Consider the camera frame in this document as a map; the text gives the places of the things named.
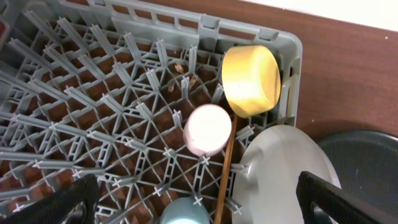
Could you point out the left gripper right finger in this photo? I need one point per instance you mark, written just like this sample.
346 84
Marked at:
322 202

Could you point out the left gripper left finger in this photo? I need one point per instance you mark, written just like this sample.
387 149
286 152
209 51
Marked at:
74 204

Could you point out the grey round plate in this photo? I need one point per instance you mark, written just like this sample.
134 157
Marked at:
275 159

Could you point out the blue plastic cup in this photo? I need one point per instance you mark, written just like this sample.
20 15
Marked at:
184 211

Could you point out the pink plastic cup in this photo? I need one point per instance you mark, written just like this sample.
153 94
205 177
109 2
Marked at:
207 130

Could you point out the yellow bowl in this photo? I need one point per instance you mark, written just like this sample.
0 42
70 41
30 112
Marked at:
251 80

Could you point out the grey plastic dishwasher rack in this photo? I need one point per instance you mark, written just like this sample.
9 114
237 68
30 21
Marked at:
106 87

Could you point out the round black tray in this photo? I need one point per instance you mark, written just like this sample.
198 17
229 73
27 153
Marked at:
366 164

